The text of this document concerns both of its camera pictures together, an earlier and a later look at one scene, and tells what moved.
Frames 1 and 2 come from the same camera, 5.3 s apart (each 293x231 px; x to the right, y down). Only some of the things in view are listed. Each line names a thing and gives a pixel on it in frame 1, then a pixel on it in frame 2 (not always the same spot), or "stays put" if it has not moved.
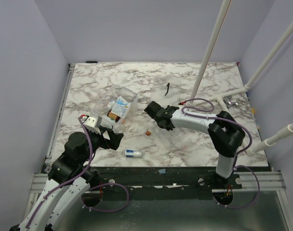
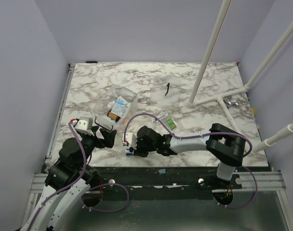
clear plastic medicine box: (118, 108) stays put
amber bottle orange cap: (113, 116) stays put
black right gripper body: (161, 116) to (137, 146)
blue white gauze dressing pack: (121, 107) stays put
